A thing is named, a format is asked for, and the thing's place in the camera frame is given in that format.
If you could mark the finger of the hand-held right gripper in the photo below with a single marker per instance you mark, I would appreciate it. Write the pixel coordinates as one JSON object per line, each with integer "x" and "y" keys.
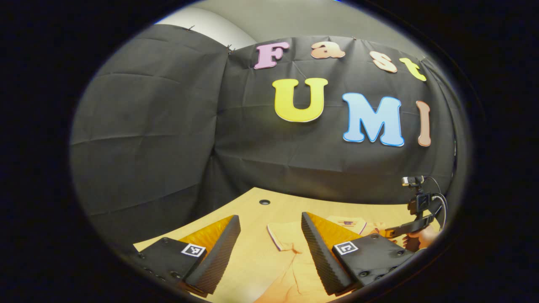
{"x": 410, "y": 227}

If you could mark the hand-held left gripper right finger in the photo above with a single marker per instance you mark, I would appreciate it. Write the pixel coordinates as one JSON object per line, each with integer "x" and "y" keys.
{"x": 316, "y": 252}

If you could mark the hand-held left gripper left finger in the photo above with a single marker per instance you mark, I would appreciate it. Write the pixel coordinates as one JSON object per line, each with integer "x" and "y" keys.
{"x": 223, "y": 250}

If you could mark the orange T-shirt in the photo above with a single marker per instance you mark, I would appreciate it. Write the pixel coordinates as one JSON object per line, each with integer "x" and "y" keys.
{"x": 290, "y": 273}

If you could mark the round black table grommet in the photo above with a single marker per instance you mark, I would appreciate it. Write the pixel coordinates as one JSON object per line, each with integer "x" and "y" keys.
{"x": 264, "y": 202}

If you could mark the black backdrop cloth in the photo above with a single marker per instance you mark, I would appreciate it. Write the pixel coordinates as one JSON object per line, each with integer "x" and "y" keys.
{"x": 160, "y": 126}

